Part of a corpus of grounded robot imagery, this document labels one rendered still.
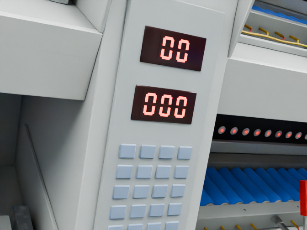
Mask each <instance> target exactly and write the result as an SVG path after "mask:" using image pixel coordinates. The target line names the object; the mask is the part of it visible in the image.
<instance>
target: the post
mask: <svg viewBox="0 0 307 230"><path fill-rule="evenodd" d="M179 1H183V2H186V3H190V4H193V5H198V6H201V7H205V8H209V9H212V10H217V11H220V12H224V13H225V17H224V22H223V27H222V33H221V39H220V44H219V49H218V54H217V61H216V66H215V71H214V76H213V81H212V88H211V93H210V98H209V103H208V108H207V114H206V120H205V125H204V131H203V136H202V141H201V147H200V153H199V158H198V163H197V168H196V175H195V180H194V185H193V190H192V196H191V202H190V207H189V213H188V218H187V223H186V228H185V230H195V228H196V221H197V216H198V211H199V206H200V201H201V194H202V189H203V184H204V179H205V174H206V168H207V162H208V158H209V152H210V147H211V142H212V136H213V131H214V125H215V121H216V116H217V109H218V104H219V99H220V94H221V89H222V82H223V77H224V72H225V67H226V62H227V57H228V51H229V45H230V40H231V35H232V30H233V24H234V18H235V14H236V8H237V3H238V0H179ZM127 4H128V0H112V2H111V6H110V10H109V14H108V17H107V21H106V25H105V29H104V32H103V33H102V34H103V35H102V39H101V43H100V47H99V50H98V53H97V57H96V61H95V65H94V68H93V72H92V76H91V79H90V83H89V87H88V90H87V94H86V97H85V100H84V101H82V100H73V99H60V98H50V97H41V96H31V95H22V99H21V109H20V117H19V125H18V133H17V140H16V151H15V159H14V166H15V163H16V157H17V153H18V148H19V144H20V139H21V133H22V128H23V124H27V127H28V131H29V134H30V137H31V141H32V144H33V147H34V151H35V154H36V157H37V161H38V164H39V167H40V170H41V174H42V178H43V180H44V184H45V187H46V190H47V194H48V197H49V200H50V204H51V207H52V210H53V214H54V217H55V220H56V223H57V227H58V230H94V223H95V215H96V209H97V203H98V197H99V190H100V184H101V176H102V169H103V163H104V157H105V151H106V143H107V136H108V130H109V124H110V118H111V110H112V103H113V97H114V91H115V85H116V76H117V70H118V64H119V58H120V51H121V45H122V37H123V31H124V25H125V19H126V12H127Z"/></svg>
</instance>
